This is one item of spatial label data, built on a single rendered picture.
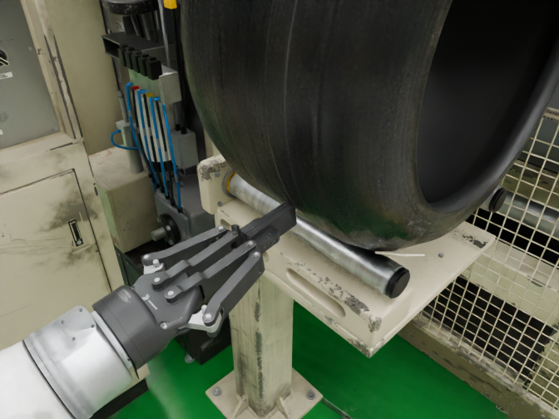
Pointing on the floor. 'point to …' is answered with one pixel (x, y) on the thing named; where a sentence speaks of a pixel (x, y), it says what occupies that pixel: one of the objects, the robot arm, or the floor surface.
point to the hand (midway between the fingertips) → (269, 227)
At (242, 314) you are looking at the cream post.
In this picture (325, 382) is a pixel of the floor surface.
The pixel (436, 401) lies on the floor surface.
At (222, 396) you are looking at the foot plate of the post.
